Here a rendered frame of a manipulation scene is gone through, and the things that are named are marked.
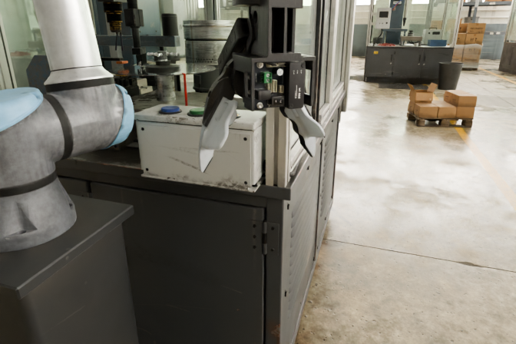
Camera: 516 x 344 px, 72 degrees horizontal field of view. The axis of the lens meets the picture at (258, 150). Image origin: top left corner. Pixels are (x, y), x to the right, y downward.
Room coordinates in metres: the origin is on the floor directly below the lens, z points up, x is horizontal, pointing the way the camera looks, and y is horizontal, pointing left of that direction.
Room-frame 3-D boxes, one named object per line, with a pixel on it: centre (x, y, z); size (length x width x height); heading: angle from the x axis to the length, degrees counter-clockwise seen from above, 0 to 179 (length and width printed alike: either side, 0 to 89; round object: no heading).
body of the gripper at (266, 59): (0.40, -0.01, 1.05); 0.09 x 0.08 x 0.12; 21
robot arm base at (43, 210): (0.54, 0.40, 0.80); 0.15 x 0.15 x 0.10
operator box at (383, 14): (7.36, -2.39, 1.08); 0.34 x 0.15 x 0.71; 72
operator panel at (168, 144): (0.77, 0.12, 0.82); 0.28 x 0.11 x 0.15; 72
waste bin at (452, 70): (6.55, -3.48, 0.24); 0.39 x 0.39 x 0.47
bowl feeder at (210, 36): (1.95, 0.24, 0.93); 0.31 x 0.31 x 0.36
